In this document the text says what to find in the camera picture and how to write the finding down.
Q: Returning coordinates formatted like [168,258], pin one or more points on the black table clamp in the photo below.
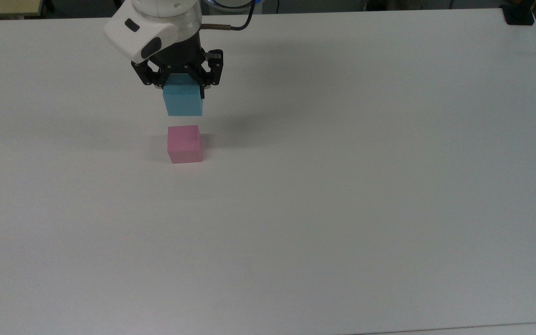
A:
[518,16]

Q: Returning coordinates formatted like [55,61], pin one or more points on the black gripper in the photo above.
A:
[179,56]

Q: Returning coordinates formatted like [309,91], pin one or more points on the pink foam cube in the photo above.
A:
[184,145]

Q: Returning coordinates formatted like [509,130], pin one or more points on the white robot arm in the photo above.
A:
[151,25]

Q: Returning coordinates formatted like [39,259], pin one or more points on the beige wooden table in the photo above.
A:
[5,7]

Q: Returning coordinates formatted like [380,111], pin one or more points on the blue foam cube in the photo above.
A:
[183,100]

